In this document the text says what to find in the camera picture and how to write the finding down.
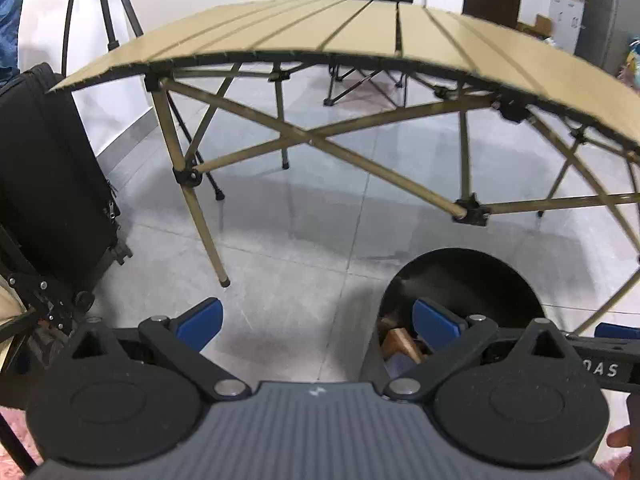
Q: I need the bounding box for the black trash bin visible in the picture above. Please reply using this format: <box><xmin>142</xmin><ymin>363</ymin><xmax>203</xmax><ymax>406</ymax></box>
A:
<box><xmin>357</xmin><ymin>247</ymin><xmax>551</xmax><ymax>386</ymax></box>

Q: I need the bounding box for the tan folding table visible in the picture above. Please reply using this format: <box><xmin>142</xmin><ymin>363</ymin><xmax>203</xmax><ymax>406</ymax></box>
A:
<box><xmin>47</xmin><ymin>0</ymin><xmax>640</xmax><ymax>336</ymax></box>

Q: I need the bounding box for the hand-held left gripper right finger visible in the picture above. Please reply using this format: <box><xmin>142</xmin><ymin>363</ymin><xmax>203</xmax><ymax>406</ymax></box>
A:
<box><xmin>382</xmin><ymin>297</ymin><xmax>571</xmax><ymax>403</ymax></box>

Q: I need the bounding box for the black suitcase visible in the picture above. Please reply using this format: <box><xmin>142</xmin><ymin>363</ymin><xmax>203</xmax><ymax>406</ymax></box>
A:
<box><xmin>0</xmin><ymin>62</ymin><xmax>133</xmax><ymax>291</ymax></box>

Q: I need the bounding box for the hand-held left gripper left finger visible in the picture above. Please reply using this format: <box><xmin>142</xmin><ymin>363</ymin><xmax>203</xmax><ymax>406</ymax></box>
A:
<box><xmin>72</xmin><ymin>296</ymin><xmax>253</xmax><ymax>403</ymax></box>

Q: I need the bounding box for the person's right hand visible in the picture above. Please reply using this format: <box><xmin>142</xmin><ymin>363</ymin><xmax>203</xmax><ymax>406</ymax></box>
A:
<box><xmin>606</xmin><ymin>394</ymin><xmax>640</xmax><ymax>480</ymax></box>

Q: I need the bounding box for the stack of cardboard boxes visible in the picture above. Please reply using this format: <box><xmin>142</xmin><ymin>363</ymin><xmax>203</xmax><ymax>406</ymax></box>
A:
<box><xmin>517</xmin><ymin>14</ymin><xmax>553</xmax><ymax>38</ymax></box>

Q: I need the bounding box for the grey refrigerator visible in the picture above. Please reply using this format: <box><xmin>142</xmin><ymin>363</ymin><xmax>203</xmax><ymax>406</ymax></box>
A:
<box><xmin>575</xmin><ymin>0</ymin><xmax>640</xmax><ymax>76</ymax></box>

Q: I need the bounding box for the blue cushion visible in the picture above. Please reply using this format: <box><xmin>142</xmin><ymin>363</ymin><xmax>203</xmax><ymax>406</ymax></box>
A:
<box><xmin>0</xmin><ymin>0</ymin><xmax>28</xmax><ymax>86</ymax></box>

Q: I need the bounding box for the pink fluffy rug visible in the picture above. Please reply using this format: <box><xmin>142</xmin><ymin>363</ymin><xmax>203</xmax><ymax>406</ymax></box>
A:
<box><xmin>0</xmin><ymin>405</ymin><xmax>46</xmax><ymax>480</ymax></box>

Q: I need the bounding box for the black wheeled cart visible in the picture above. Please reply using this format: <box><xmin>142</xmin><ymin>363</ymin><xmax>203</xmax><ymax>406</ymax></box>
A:
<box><xmin>0</xmin><ymin>225</ymin><xmax>96</xmax><ymax>381</ymax></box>

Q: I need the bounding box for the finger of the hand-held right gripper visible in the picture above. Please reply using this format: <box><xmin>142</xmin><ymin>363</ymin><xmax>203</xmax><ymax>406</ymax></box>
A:
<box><xmin>594</xmin><ymin>322</ymin><xmax>640</xmax><ymax>344</ymax></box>

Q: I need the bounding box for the black tripod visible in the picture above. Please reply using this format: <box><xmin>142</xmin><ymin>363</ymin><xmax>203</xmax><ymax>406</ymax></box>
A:
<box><xmin>60</xmin><ymin>0</ymin><xmax>227</xmax><ymax>203</ymax></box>

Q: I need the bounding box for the white base cabinet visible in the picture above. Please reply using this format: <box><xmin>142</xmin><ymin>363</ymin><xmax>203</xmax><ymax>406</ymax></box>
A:
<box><xmin>547</xmin><ymin>0</ymin><xmax>586</xmax><ymax>51</ymax></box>

